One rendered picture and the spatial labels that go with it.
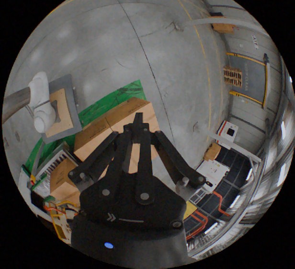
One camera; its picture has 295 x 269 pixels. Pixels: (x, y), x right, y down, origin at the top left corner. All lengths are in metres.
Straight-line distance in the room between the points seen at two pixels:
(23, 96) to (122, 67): 1.50
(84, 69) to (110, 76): 0.45
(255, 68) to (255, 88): 1.73
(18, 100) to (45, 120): 0.26
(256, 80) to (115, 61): 9.12
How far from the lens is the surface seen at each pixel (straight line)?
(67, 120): 0.86
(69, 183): 1.13
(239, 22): 2.53
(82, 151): 1.28
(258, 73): 9.11
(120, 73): 1.65
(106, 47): 1.71
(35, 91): 0.64
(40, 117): 0.64
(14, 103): 0.58
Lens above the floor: 1.57
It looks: 49 degrees down
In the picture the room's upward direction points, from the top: 122 degrees clockwise
